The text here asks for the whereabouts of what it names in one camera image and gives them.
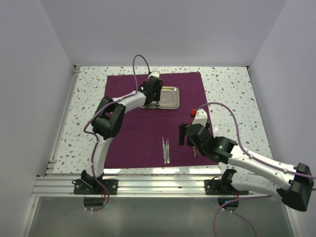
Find steel tweezers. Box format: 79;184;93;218
193;147;199;158

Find steel instrument tray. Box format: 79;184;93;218
140;86;180;110

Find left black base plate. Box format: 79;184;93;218
72;179;119;195

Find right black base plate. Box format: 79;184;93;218
204;176;249;196

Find aluminium rail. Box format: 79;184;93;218
31;173;278;198
44;65;81;176

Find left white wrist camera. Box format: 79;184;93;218
148;71;160;78

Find aluminium left side rail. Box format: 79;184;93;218
44;65;81;176

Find purple surgical cloth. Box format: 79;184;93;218
105;72;215;168

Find steel scalpel handle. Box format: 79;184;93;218
166;139;170;164
162;137;167;164

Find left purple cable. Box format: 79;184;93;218
83;54;155;212

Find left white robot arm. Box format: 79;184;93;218
81;71;163;194

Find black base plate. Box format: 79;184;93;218
204;176;249;196
72;179;119;195

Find steel scissors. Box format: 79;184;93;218
145;103;160;109

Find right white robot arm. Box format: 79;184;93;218
179;123;314;212

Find aluminium front rail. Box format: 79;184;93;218
31;173;278;198

